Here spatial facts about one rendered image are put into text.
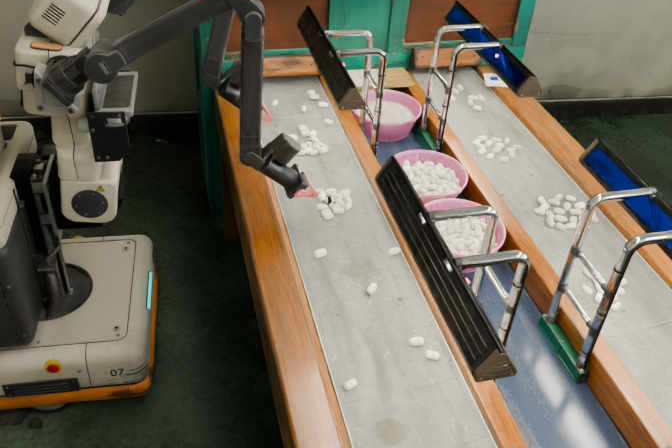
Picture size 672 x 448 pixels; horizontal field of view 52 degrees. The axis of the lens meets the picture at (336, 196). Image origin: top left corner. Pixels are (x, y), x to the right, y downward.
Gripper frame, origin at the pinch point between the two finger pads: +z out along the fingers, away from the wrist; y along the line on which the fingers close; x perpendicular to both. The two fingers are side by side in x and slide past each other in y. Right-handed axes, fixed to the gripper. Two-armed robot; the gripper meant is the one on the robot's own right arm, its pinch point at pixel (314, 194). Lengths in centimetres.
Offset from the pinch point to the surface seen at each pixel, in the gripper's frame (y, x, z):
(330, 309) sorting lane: -39.0, 8.5, 1.5
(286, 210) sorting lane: 3.2, 10.4, -0.8
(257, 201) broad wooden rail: 5.9, 14.0, -8.7
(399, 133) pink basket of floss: 44, -21, 39
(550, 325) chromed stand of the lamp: -53, -26, 45
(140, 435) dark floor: -13, 100, 10
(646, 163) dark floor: 104, -81, 216
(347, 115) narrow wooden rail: 51, -13, 22
